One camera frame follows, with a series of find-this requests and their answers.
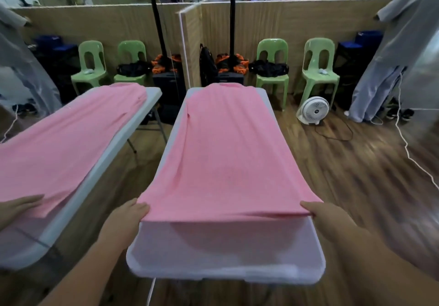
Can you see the person's right hand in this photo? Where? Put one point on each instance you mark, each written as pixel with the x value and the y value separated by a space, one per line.
pixel 331 221

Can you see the person's left hand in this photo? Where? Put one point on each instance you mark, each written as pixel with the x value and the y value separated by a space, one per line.
pixel 120 225

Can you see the person's left thumb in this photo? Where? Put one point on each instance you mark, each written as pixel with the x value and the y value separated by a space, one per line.
pixel 142 210

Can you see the person's right thumb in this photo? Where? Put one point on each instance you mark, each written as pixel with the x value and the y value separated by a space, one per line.
pixel 310 206

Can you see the pink towel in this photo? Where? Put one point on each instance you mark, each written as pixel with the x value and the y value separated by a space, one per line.
pixel 226 151

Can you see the person's left forearm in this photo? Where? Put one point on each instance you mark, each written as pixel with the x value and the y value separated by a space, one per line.
pixel 85 275

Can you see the person's right forearm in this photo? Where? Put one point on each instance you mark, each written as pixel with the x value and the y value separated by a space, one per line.
pixel 380 271

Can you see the white folding table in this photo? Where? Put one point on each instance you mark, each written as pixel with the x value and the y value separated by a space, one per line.
pixel 223 251

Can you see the white floor fan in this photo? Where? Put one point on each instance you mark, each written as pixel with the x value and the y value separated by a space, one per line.
pixel 313 110

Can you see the green plastic chair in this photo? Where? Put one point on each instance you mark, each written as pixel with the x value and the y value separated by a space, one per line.
pixel 272 79
pixel 319 79

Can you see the dark shoes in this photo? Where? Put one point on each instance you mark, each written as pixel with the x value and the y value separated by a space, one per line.
pixel 401 114

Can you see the small white object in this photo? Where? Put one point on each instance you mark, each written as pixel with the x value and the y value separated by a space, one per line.
pixel 322 71

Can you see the black bag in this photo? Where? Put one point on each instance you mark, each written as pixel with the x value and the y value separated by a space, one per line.
pixel 269 68

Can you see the stack of blue stools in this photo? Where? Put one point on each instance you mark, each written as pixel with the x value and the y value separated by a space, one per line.
pixel 356 62

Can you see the black equipment case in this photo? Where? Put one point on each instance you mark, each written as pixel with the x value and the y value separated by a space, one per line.
pixel 230 77

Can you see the black backpack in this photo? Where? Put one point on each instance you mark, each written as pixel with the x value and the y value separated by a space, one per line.
pixel 207 65

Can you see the orange and black sandbag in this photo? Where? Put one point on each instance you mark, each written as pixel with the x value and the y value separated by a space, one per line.
pixel 236 63

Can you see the large standing mirror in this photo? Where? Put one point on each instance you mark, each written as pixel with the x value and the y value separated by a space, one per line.
pixel 103 24

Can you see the black stand pole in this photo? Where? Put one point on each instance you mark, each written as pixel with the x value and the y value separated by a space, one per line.
pixel 233 14

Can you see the wooden partition wall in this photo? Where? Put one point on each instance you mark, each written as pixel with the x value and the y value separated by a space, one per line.
pixel 291 20

